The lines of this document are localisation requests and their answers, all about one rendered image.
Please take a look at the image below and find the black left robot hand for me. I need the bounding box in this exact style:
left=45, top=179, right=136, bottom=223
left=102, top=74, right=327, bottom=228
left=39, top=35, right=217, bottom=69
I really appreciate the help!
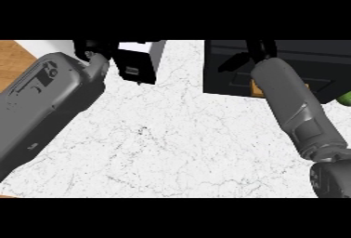
left=71, top=40, right=122, bottom=63

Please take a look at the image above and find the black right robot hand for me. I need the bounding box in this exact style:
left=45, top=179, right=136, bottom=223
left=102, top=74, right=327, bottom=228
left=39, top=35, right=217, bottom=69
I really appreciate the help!
left=217, top=40, right=279, bottom=74

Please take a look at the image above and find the orange can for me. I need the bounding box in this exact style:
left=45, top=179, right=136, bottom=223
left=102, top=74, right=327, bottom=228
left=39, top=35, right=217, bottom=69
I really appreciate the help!
left=250, top=78, right=266, bottom=98

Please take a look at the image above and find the black and grey appliance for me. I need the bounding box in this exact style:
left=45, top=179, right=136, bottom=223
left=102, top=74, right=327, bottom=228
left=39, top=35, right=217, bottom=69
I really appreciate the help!
left=111, top=40, right=167, bottom=86

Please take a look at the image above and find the green round fruit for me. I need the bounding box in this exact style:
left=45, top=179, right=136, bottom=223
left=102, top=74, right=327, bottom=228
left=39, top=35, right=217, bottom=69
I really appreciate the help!
left=337, top=90, right=351, bottom=107

